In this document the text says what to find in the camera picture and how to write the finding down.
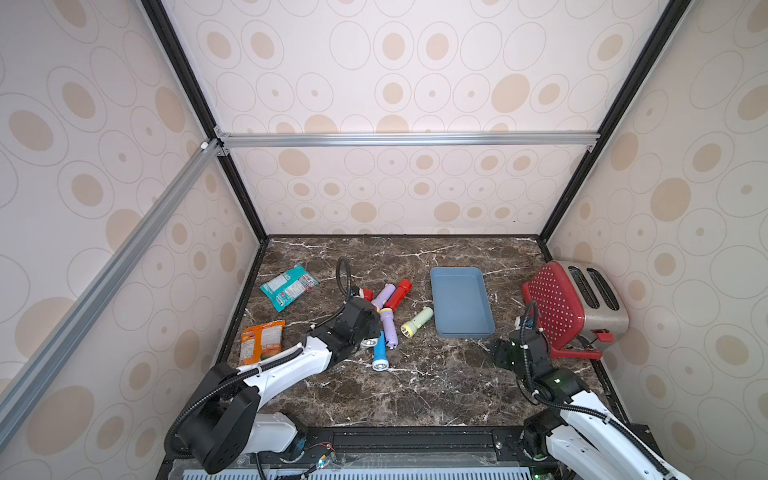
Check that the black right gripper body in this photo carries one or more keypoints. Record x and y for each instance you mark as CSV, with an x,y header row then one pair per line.
x,y
522,341

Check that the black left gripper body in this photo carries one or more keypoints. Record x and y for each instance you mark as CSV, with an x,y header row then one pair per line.
x,y
372,330

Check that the red flashlight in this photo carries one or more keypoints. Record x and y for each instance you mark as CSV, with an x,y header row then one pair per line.
x,y
367,294
401,291

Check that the purple flashlight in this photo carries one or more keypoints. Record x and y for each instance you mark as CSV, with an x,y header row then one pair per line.
x,y
389,328
383,296

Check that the blue flashlight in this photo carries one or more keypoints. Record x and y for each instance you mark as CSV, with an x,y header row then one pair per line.
x,y
380,360

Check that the light green flashlight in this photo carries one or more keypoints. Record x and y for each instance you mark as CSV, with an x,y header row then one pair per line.
x,y
410,328

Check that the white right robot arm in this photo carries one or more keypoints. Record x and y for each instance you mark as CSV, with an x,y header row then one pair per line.
x,y
575,428

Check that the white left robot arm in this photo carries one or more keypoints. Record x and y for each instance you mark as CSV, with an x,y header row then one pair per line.
x,y
221,419

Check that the blue plastic storage box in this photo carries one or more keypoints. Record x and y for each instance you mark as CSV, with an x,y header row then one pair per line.
x,y
460,303

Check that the red polka dot toaster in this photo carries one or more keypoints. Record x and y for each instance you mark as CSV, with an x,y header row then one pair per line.
x,y
580,313

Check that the teal snack packet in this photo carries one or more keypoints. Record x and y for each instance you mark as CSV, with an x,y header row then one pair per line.
x,y
288,286

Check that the orange snack packet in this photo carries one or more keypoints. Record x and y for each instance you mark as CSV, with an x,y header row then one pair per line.
x,y
261,342

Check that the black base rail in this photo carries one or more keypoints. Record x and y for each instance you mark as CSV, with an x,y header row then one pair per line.
x,y
387,453

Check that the silver aluminium rail back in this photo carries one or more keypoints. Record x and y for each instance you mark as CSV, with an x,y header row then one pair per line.
x,y
426,139

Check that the silver aluminium rail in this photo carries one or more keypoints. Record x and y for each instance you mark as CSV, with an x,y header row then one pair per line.
x,y
42,368
426,139

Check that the black frame post left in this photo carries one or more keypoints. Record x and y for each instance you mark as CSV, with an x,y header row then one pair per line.
x,y
169,40

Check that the black frame post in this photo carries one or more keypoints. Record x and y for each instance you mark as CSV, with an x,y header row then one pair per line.
x,y
660,35
169,40

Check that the silver aluminium rail left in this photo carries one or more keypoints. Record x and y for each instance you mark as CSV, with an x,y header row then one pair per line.
x,y
42,368

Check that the black frame post right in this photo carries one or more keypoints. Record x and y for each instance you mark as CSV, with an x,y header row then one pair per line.
x,y
660,35

